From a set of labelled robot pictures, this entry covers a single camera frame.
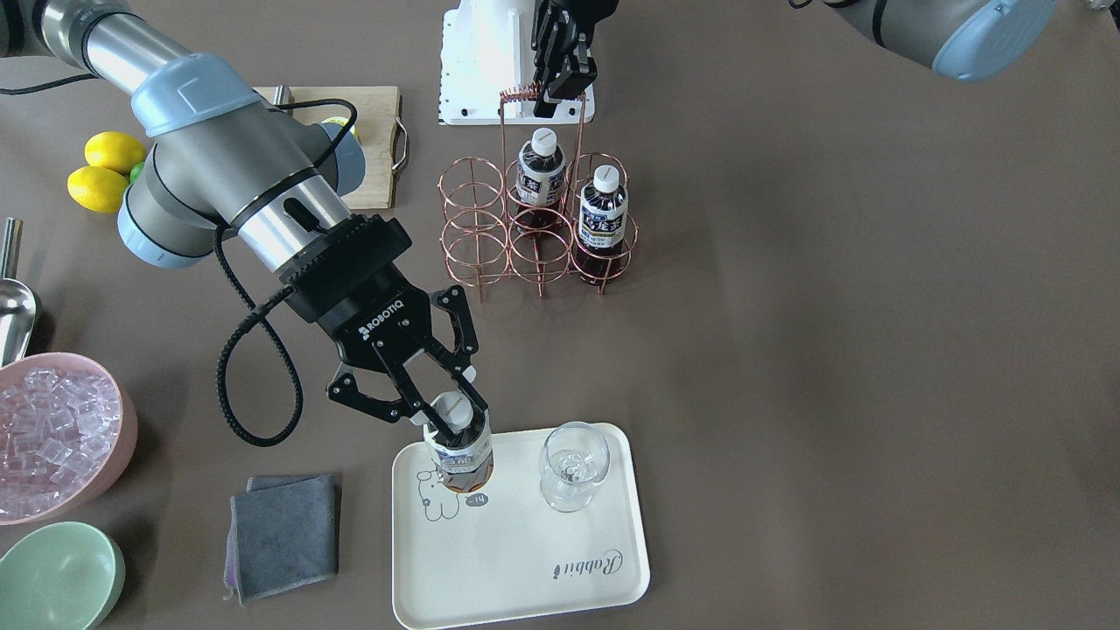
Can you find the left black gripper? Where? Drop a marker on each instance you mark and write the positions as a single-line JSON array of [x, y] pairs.
[[563, 52]]

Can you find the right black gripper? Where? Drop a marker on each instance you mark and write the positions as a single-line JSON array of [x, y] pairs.
[[372, 312]]

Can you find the tea bottle moved to tray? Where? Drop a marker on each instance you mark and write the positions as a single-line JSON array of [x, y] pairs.
[[464, 462]]

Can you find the copper wire bottle basket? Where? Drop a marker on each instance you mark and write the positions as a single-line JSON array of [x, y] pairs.
[[490, 233]]

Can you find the white robot base pillar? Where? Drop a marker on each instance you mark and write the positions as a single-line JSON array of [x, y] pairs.
[[485, 51]]

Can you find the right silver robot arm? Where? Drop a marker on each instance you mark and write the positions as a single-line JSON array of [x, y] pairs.
[[225, 162]]

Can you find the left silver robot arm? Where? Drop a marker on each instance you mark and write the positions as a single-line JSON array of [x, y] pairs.
[[966, 41]]

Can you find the tea bottle in basket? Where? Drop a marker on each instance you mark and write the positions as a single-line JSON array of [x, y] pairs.
[[600, 229], [540, 169]]

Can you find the cream rabbit tray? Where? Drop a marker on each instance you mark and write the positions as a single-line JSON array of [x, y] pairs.
[[501, 553]]

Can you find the wooden cutting board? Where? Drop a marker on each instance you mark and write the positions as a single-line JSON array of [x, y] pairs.
[[383, 142]]

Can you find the clear wine glass on tray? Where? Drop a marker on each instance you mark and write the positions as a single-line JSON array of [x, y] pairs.
[[574, 461]]

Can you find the grey folded cloth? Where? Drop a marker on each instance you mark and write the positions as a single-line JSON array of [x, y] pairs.
[[283, 534]]

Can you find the half lemon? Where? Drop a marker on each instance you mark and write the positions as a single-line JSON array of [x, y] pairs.
[[340, 122]]

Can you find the steel muddler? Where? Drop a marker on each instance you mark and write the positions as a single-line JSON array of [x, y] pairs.
[[282, 97]]

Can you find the pink bowl of ice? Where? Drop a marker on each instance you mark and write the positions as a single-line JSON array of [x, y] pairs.
[[69, 431]]

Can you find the green lime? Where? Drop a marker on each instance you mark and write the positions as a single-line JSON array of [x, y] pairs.
[[135, 172]]

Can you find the yellow lemon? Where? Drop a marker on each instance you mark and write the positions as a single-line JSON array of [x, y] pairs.
[[97, 189], [114, 150]]

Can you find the green bowl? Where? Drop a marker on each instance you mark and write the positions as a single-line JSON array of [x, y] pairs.
[[68, 575]]

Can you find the metal ice scoop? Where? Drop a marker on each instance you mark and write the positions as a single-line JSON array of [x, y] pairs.
[[19, 304]]

